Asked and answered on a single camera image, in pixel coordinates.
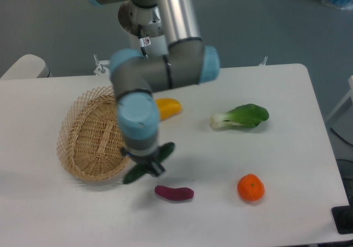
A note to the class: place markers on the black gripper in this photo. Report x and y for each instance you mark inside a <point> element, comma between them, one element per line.
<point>150,161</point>

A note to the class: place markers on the dark green cucumber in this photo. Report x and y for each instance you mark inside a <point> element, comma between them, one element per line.
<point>139,170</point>

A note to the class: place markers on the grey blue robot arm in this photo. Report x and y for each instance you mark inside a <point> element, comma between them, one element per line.
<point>136,75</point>

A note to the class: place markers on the woven wicker basket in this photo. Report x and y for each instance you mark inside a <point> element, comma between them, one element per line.
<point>90,140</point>

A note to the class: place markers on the purple sweet potato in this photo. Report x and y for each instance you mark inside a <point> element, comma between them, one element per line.
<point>174,194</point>

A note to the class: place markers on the yellow bell pepper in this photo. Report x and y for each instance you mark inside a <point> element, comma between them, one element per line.
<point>168,107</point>

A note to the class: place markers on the orange tangerine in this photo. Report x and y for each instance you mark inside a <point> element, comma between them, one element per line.
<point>250,188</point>

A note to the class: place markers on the green bok choy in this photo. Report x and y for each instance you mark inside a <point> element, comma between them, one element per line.
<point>248,115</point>

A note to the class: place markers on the white chair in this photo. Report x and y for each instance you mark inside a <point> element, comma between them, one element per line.
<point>28,67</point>

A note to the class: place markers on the black box at table edge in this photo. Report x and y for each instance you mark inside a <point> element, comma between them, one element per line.
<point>343,219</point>

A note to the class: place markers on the white furniture frame right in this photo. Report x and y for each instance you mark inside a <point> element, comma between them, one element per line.
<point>341,107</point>

